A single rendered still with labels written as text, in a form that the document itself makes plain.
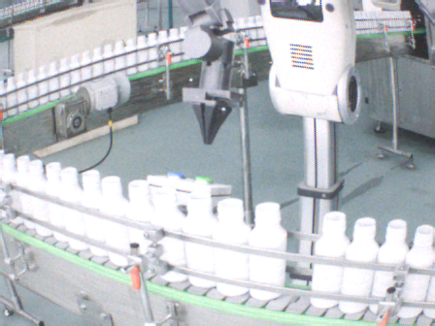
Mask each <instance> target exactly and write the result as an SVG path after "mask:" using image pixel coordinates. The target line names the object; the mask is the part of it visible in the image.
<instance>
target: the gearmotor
mask: <svg viewBox="0 0 435 326"><path fill-rule="evenodd" d="M130 92H131V85H130V82H129V79H128V78H127V77H126V76H125V75H123V74H117V75H113V76H111V77H109V78H105V79H99V80H98V81H92V82H90V83H87V84H85V85H82V86H81V87H80V88H79V89H78V91H77V94H76V95H74V96H72V97H71V98H67V99H64V100H61V101H58V102H57V103H56V104H55V109H54V110H55V121H56V128H55V129H56V133H57V140H58V141H59V142H62V141H63V139H64V138H66V140H69V139H73V138H75V137H78V136H80V135H83V134H86V133H88V128H87V124H88V120H87V116H88V115H90V114H95V113H98V112H102V111H105V110H107V109H108V113H109V123H110V138H111V143H110V148H109V150H108V152H107V153H106V155H105V157H104V158H103V159H102V160H101V161H99V162H98V163H97V164H95V165H93V166H92V167H89V168H87V169H85V170H82V171H79V174H81V173H83V172H86V171H88V170H90V169H92V168H94V167H96V166H98V165H99V164H100V163H102V162H103V161H104V159H105V158H106V157H107V156H108V155H109V153H110V151H111V149H112V146H113V134H112V122H113V121H112V116H111V112H112V111H113V110H112V107H114V106H118V105H121V104H125V102H126V101H127V100H128V99H129V97H130Z"/></svg>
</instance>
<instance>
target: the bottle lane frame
mask: <svg viewBox="0 0 435 326"><path fill-rule="evenodd" d="M1 224H2V228H3V233H4V237H5V241H6V244H7V248H8V251H9V255H10V257H11V258H13V259H14V258H15V257H16V256H18V255H19V251H18V247H17V242H18V243H20V244H21V245H22V248H23V251H24V254H22V255H21V256H20V258H18V260H16V261H15V268H16V271H17V274H19V273H20V272H22V271H23V269H24V268H23V264H22V261H21V258H24V259H25V260H26V264H27V268H28V271H27V270H26V271H25V272H26V273H24V274H22V275H20V276H19V282H18V285H20V286H22V287H24V288H25V289H27V290H29V291H30V292H32V293H34V294H36V295H38V296H40V297H42V298H44V299H45V300H47V301H49V302H51V303H53V304H55V305H57V306H60V307H62V308H64V309H65V310H68V311H69V312H71V313H73V314H75V315H78V316H80V317H82V316H81V314H80V309H79V306H78V304H77V299H79V296H82V297H84V298H87V299H89V300H90V301H92V302H94V303H97V304H99V305H102V306H104V307H105V308H106V309H107V311H108V312H109V313H110V315H111V318H112V322H113V323H114V326H145V323H146V321H147V320H146V319H145V313H144V309H143V306H142V299H141V297H140V292H139V290H136V289H134V287H133V283H132V278H131V277H130V275H123V274H122V273H121V272H120V271H119V269H116V270H113V269H110V268H108V267H107V266H105V264H106V263H105V264H102V265H100V264H97V263H94V262H92V261H91V260H90V259H91V258H90V259H84V258H81V257H80V256H79V255H78V254H74V253H70V252H67V251H66V249H65V250H64V249H62V248H59V247H56V246H55V244H54V245H51V244H48V243H46V242H45V240H43V241H41V240H38V239H36V238H35V236H30V235H27V234H26V233H25V232H26V231H25V232H24V233H22V232H20V231H18V229H17V228H14V227H11V226H9V224H8V225H6V224H4V223H2V222H1ZM4 260H5V254H4V251H3V247H2V244H1V241H0V275H2V276H3V277H5V278H7V279H9V280H11V279H10V276H9V273H10V272H9V269H8V265H6V264H5V262H4ZM146 284H147V286H148V291H149V297H150V298H151V309H152V312H153V319H154V320H155V321H158V322H159V321H160V320H162V319H163V318H164V317H166V316H167V315H168V313H167V310H166V303H165V302H168V303H172V304H174V306H175V313H176V316H175V315H173V316H171V317H170V319H173V320H177V322H178V326H378V325H377V323H376V322H370V321H368V322H367V321H363V317H364V315H363V316H362V317H361V318H360V319H359V320H358V321H356V320H347V319H344V316H345V315H346V314H344V315H343V316H342V317H341V318H340V319H338V318H333V317H332V318H330V317H327V318H326V317H325V314H323V315H321V316H312V315H306V311H307V310H305V311H304V312H302V313H299V314H297V313H290V312H286V311H285V310H286V308H287V307H286V308H284V309H283V310H282V311H278V310H267V309H266V308H265V307H266V306H264V307H262V308H255V307H249V306H246V302H247V301H245V302H244V303H243V304H241V305H238V304H234V303H231V302H226V298H224V299H222V300H217V299H214V298H207V297H206V294H207V293H205V294H204V295H202V296H199V295H196V294H192V293H188V292H187V290H188V289H187V290H184V291H182V290H178V289H174V288H171V287H169V285H170V284H166V285H164V286H163V285H159V284H157V283H153V282H151V279H150V280H146Z"/></svg>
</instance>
